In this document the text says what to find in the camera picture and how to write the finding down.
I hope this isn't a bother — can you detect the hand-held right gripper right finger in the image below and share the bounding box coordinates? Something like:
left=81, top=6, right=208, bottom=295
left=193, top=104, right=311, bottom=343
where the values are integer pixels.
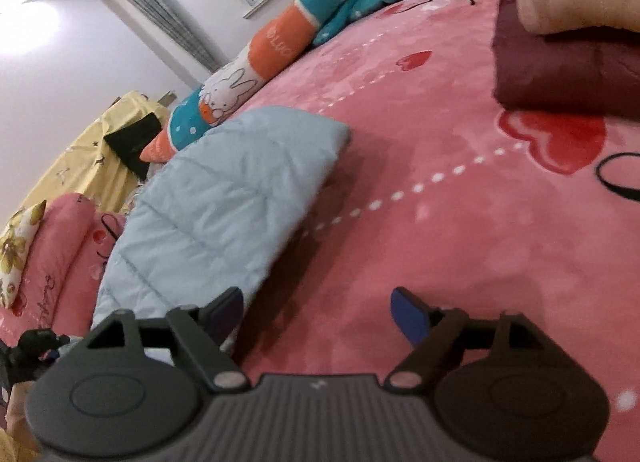
left=387, top=286, right=548, bottom=390

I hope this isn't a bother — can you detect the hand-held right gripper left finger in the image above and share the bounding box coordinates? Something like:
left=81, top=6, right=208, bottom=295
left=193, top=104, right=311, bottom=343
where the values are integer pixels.
left=85, top=286, right=248, bottom=392

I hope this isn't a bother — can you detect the light blue padded jacket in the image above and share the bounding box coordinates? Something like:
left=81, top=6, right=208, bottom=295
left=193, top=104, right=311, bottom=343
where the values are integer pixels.
left=90, top=106, right=351, bottom=358

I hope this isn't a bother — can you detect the pink pillow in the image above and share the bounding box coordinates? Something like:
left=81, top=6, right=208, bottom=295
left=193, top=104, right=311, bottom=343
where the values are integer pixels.
left=90, top=211, right=127, bottom=268
left=20, top=193, right=98, bottom=333

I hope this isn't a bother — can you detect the floral pillow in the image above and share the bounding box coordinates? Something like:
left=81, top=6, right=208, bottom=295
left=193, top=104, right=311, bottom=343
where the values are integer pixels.
left=0, top=199, right=48, bottom=310

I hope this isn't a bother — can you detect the pink heart print blanket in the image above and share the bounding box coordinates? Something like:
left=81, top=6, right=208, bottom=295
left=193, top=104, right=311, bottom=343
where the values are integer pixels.
left=0, top=0, right=640, bottom=462

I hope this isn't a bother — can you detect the black pillow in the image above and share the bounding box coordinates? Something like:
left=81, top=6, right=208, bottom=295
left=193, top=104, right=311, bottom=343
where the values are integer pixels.
left=103, top=112, right=162, bottom=178

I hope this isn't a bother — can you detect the yellow star print sheet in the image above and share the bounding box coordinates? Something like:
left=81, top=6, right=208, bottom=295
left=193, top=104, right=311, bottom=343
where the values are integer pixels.
left=15, top=91, right=171, bottom=213

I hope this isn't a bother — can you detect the rabbit print fleece blanket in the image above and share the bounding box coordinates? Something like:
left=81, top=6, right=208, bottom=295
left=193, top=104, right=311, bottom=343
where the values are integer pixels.
left=140, top=0, right=466, bottom=163

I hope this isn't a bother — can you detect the maroon folded garment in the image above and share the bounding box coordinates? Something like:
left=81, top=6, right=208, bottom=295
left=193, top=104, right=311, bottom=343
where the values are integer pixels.
left=491, top=0, right=640, bottom=118

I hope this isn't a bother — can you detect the grey curtain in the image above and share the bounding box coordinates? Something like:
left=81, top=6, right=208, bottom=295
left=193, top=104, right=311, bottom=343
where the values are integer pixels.
left=111, top=0, right=222, bottom=70

